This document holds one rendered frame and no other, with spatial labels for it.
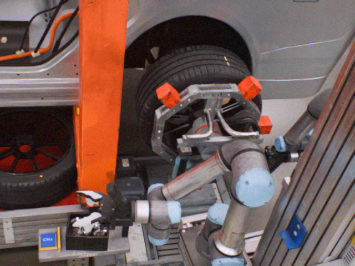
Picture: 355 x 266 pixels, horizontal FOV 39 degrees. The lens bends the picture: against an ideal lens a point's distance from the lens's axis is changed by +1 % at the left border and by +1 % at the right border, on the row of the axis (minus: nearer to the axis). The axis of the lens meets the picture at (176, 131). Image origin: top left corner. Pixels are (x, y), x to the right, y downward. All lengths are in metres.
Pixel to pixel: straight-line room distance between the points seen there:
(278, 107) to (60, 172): 2.13
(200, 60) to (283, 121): 1.77
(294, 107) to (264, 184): 2.78
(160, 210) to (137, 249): 1.32
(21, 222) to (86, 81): 1.04
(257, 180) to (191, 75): 0.97
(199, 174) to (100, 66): 0.58
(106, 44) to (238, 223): 0.81
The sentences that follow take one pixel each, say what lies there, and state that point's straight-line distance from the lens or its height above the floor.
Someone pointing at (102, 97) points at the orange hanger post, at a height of 1.24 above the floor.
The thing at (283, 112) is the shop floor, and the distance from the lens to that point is 4.20.
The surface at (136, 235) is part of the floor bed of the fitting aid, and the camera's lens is 3.02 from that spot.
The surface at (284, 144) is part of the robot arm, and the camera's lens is 2.42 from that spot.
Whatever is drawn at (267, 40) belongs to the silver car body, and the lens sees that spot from 2.75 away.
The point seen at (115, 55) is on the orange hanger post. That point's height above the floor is 1.45.
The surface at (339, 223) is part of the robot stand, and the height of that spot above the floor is 1.44.
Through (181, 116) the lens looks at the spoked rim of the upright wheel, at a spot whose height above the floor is 0.87.
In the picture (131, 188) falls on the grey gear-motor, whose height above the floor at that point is 0.41.
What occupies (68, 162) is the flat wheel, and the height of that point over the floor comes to 0.50.
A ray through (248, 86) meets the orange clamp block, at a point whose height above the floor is 1.14.
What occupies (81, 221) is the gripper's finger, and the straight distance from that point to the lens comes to 1.62.
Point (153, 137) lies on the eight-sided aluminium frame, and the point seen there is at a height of 0.82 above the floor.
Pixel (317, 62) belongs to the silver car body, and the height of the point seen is 1.01.
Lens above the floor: 2.56
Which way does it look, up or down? 43 degrees down
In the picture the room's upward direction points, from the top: 11 degrees clockwise
